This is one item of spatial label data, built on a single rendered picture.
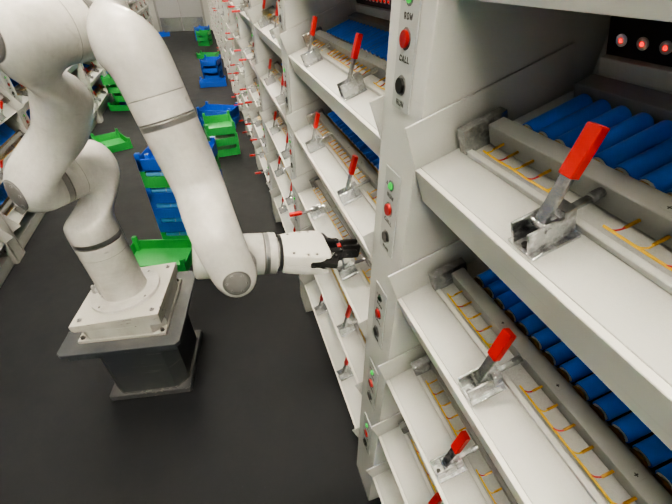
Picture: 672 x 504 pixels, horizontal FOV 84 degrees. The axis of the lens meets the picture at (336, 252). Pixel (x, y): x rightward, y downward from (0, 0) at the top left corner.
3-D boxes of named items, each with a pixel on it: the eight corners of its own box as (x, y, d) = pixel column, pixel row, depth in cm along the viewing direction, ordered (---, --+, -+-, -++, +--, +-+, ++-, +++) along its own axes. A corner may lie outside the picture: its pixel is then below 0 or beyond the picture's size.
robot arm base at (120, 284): (83, 322, 99) (46, 268, 88) (97, 279, 114) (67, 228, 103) (158, 302, 103) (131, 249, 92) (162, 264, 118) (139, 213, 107)
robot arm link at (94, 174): (62, 245, 96) (6, 158, 82) (123, 211, 109) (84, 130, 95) (90, 256, 91) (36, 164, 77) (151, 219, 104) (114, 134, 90)
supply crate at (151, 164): (139, 171, 162) (133, 154, 157) (154, 153, 178) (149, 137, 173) (208, 170, 163) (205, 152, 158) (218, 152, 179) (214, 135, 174)
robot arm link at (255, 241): (266, 244, 68) (259, 226, 76) (189, 248, 64) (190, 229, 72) (266, 284, 72) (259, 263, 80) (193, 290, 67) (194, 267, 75)
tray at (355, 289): (372, 350, 74) (357, 324, 68) (303, 204, 120) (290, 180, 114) (462, 304, 74) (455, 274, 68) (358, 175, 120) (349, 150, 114)
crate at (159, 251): (120, 275, 168) (114, 261, 163) (137, 248, 184) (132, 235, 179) (187, 274, 169) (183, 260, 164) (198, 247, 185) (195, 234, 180)
